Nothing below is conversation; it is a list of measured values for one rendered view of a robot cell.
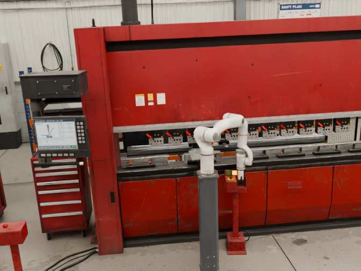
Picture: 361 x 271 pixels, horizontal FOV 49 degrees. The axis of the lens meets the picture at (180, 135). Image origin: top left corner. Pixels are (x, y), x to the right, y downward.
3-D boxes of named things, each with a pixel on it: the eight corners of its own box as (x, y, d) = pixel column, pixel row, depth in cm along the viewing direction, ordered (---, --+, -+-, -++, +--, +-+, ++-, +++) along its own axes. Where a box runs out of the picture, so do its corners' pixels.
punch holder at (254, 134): (244, 139, 414) (244, 124, 409) (242, 137, 422) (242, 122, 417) (258, 138, 415) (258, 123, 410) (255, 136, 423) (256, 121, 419)
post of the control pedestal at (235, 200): (233, 237, 412) (232, 190, 397) (232, 235, 417) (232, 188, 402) (238, 237, 412) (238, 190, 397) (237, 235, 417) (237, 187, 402)
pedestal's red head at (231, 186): (226, 192, 392) (225, 176, 387) (224, 186, 407) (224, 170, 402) (246, 192, 391) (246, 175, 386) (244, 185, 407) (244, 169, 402)
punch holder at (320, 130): (317, 134, 420) (318, 119, 416) (314, 132, 429) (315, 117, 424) (331, 133, 422) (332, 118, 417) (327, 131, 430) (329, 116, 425)
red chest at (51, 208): (43, 243, 439) (29, 159, 411) (52, 221, 488) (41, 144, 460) (88, 239, 444) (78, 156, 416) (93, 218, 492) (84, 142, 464)
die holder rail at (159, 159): (121, 168, 411) (121, 159, 408) (122, 165, 416) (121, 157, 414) (169, 164, 415) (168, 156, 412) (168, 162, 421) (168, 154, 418)
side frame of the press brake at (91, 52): (99, 256, 412) (72, 28, 347) (105, 217, 493) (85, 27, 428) (123, 254, 414) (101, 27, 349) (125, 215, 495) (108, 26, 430)
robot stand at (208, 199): (221, 273, 374) (219, 176, 346) (202, 276, 372) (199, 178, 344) (216, 263, 391) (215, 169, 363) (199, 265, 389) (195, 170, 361)
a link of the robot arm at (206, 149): (207, 157, 340) (206, 130, 333) (192, 152, 353) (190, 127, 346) (216, 153, 348) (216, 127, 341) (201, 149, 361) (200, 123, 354)
